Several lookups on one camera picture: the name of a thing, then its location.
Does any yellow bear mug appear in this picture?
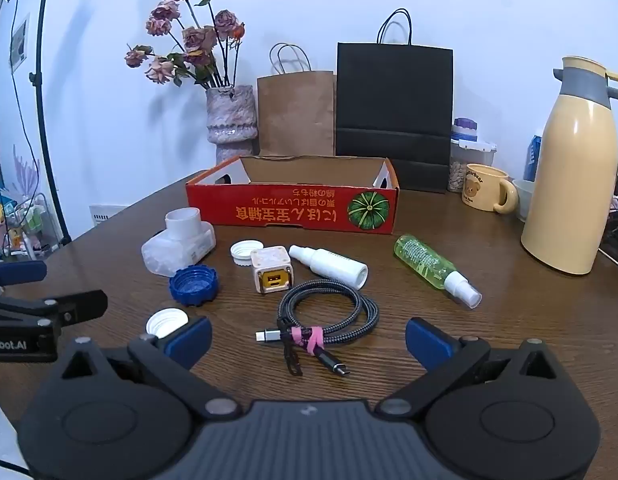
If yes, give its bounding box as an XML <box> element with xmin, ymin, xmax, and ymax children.
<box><xmin>461</xmin><ymin>163</ymin><xmax>519</xmax><ymax>214</ymax></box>

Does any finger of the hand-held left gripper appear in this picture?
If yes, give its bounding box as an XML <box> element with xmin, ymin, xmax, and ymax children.
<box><xmin>0</xmin><ymin>259</ymin><xmax>48</xmax><ymax>295</ymax></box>
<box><xmin>0</xmin><ymin>289</ymin><xmax>108</xmax><ymax>332</ymax></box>

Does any short black cable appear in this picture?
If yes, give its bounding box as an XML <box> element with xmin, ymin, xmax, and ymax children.
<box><xmin>283</xmin><ymin>332</ymin><xmax>304</xmax><ymax>377</ymax></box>

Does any brown paper bag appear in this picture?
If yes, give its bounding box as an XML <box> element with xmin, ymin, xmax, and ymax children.
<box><xmin>256</xmin><ymin>42</ymin><xmax>336</xmax><ymax>157</ymax></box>

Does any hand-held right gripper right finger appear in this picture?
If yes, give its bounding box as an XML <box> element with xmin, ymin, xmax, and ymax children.
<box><xmin>376</xmin><ymin>317</ymin><xmax>565</xmax><ymax>417</ymax></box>

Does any blue drink can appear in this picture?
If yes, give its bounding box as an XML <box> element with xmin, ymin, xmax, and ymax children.
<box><xmin>524</xmin><ymin>134</ymin><xmax>544</xmax><ymax>181</ymax></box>

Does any blue bottle cap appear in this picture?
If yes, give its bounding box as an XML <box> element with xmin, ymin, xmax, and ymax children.
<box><xmin>169</xmin><ymin>265</ymin><xmax>220</xmax><ymax>307</ymax></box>

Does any green spray bottle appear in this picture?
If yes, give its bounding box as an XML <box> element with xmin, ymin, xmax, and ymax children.
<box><xmin>394</xmin><ymin>233</ymin><xmax>482</xmax><ymax>308</ymax></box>

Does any braided cable pink tie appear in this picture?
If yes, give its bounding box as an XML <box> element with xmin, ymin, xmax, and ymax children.
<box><xmin>256</xmin><ymin>280</ymin><xmax>379</xmax><ymax>377</ymax></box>

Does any red cardboard box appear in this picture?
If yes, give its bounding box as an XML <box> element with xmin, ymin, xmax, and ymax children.
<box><xmin>185</xmin><ymin>155</ymin><xmax>400</xmax><ymax>236</ymax></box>

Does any clear jar purple lid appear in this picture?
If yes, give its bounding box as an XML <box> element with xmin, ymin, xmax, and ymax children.
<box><xmin>446</xmin><ymin>117</ymin><xmax>497</xmax><ymax>193</ymax></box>

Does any white spray bottle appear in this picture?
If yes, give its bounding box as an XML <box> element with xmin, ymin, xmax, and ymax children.
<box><xmin>289</xmin><ymin>245</ymin><xmax>370</xmax><ymax>291</ymax></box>

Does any black light stand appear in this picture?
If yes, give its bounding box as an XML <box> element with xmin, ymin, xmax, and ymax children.
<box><xmin>0</xmin><ymin>0</ymin><xmax>74</xmax><ymax>247</ymax></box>

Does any black paper bag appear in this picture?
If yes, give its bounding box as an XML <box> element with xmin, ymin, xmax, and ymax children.
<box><xmin>335</xmin><ymin>8</ymin><xmax>454</xmax><ymax>194</ymax></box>

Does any cream cube charger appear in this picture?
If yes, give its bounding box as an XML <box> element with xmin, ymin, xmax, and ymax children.
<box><xmin>250</xmin><ymin>246</ymin><xmax>295</xmax><ymax>293</ymax></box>

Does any small wall card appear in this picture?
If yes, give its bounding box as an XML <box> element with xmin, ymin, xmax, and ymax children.
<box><xmin>10</xmin><ymin>14</ymin><xmax>30</xmax><ymax>72</ymax></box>

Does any cream thermos jug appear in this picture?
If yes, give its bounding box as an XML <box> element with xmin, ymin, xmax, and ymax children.
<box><xmin>520</xmin><ymin>56</ymin><xmax>618</xmax><ymax>276</ymax></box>

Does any wire storage rack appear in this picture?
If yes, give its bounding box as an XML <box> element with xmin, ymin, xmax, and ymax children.
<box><xmin>0</xmin><ymin>185</ymin><xmax>64</xmax><ymax>261</ymax></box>

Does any dried rose bouquet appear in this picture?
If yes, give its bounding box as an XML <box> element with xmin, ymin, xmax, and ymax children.
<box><xmin>125</xmin><ymin>0</ymin><xmax>246</xmax><ymax>88</ymax></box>

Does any small white bottle cap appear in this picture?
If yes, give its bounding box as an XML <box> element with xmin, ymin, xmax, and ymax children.
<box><xmin>230</xmin><ymin>240</ymin><xmax>266</xmax><ymax>267</ymax></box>

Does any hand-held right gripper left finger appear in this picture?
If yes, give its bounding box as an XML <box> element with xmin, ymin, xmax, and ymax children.
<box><xmin>54</xmin><ymin>316</ymin><xmax>240</xmax><ymax>418</ymax></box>

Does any pink mottled ceramic vase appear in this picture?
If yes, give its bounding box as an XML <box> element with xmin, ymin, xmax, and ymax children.
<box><xmin>205</xmin><ymin>85</ymin><xmax>258</xmax><ymax>165</ymax></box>

